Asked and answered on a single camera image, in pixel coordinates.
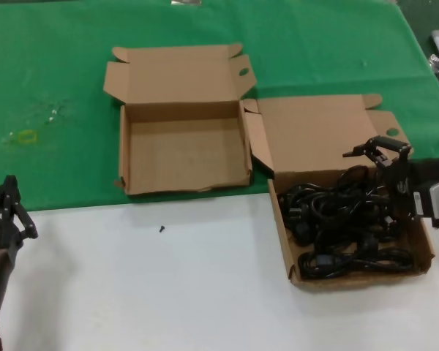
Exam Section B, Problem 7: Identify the green table cloth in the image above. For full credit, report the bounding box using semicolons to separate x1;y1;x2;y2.
0;0;439;216

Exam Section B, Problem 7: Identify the black coiled power cable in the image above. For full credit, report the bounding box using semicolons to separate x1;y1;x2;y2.
292;215;402;254
277;182;352;228
299;248;415;282

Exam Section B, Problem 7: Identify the cardboard box with torn rim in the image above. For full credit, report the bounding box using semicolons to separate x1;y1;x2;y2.
102;42;258;199

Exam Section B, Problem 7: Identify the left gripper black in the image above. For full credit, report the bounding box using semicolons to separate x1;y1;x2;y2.
0;175;40;257

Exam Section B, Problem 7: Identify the silver wrist coupling bracket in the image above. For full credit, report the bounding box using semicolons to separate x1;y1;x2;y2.
412;177;439;220

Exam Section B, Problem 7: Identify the open cardboard box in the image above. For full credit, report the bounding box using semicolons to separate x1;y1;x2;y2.
243;93;436;290

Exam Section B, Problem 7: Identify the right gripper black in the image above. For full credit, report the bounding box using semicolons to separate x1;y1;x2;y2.
342;135;421;235

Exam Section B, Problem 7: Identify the yellow outline mark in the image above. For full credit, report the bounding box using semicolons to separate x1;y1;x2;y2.
17;129;38;146

